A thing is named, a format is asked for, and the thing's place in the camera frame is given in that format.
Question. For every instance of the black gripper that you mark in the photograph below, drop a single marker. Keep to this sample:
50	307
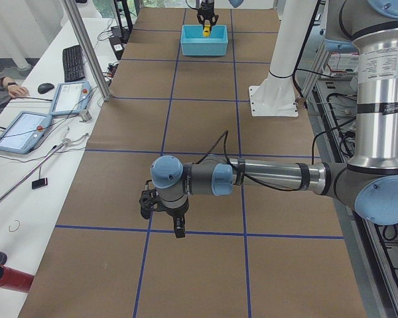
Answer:
175	213
205	9

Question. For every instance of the yellow beetle toy car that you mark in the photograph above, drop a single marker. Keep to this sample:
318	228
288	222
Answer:
206	31

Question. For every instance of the light blue plastic bin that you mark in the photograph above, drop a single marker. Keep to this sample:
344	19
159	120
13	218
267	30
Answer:
194	43

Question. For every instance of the black keyboard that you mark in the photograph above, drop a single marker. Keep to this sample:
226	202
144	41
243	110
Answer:
72	63

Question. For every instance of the far blue teach pendant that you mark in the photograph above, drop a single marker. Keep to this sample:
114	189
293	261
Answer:
70	98

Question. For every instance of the blue teach pendant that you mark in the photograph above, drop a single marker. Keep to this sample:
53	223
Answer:
24	132
70	98

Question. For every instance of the near blue teach pendant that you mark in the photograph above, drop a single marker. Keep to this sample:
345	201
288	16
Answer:
24	132

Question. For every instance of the black computer mouse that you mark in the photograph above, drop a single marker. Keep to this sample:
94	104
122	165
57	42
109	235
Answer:
45	88

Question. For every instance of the red cylinder bottle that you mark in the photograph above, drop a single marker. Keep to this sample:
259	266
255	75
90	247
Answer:
15	280

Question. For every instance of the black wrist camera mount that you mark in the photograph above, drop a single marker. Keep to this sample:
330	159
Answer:
211	21

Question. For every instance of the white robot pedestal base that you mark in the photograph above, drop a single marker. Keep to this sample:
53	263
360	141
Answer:
275	96

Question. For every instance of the aluminium frame post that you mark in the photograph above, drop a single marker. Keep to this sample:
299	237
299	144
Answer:
81	34

